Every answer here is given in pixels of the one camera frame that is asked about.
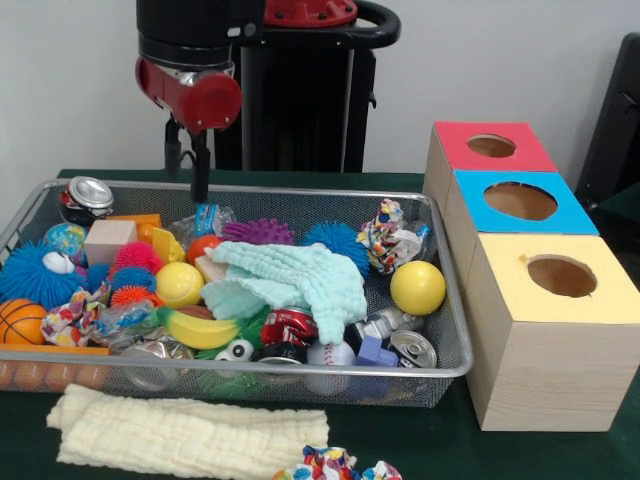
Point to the small orange basketball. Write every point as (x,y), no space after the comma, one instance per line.
(20,322)

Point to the green spiky ball with eye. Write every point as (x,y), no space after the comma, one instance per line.
(235,350)

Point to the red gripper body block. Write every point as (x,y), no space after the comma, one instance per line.
(212,102)

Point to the wooden three-hole box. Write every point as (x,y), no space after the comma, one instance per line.
(550,370)

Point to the cream yellow cloth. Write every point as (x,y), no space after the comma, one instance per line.
(190,435)

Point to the yellow green plastic banana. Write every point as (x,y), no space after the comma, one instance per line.
(205,330)

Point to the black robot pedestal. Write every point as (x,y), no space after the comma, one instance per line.
(310,100)

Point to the black upright panel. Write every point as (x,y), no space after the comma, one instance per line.
(615,125)

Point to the yellow ball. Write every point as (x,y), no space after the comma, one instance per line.
(419,287)

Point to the mint green cloth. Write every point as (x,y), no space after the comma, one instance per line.
(300,280)

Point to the blue spiky ball with eyes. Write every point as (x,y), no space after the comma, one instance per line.
(25,272)
(337,237)

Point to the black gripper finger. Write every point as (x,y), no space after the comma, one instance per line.
(200,170)
(172,150)

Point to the dark green tablecloth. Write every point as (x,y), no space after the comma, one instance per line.
(450,450)

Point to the small baseball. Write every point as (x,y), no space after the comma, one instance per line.
(332,355)

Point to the shallow clear mesh bin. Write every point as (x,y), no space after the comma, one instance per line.
(450,320)

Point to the purple spiky ball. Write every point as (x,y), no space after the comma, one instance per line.
(260,231)

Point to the silver drink can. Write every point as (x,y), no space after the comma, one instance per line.
(87,197)

